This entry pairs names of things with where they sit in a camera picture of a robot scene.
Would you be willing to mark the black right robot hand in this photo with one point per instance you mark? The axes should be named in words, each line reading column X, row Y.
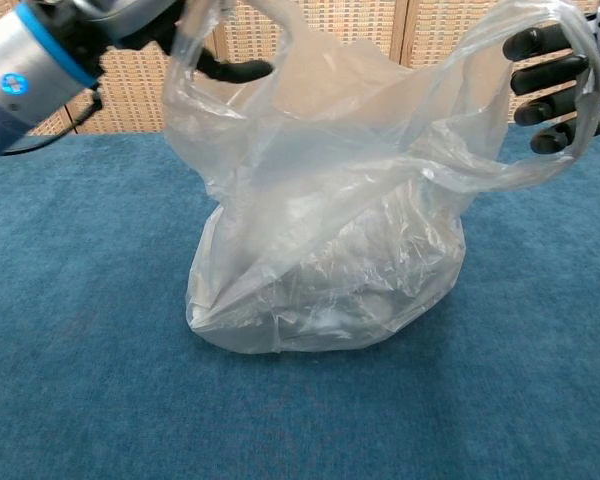
column 545, row 75

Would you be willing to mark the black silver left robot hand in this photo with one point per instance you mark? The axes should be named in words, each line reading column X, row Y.
column 145, row 30

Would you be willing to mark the translucent plastic shopping bag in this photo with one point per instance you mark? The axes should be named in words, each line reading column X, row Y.
column 330, row 225

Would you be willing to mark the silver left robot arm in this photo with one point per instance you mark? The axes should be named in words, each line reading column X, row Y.
column 20, row 85

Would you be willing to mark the woven bamboo folding screen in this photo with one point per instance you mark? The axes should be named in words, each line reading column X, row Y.
column 130, row 95

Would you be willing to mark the teal blue table cloth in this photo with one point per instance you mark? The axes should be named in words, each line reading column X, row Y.
column 80, row 300

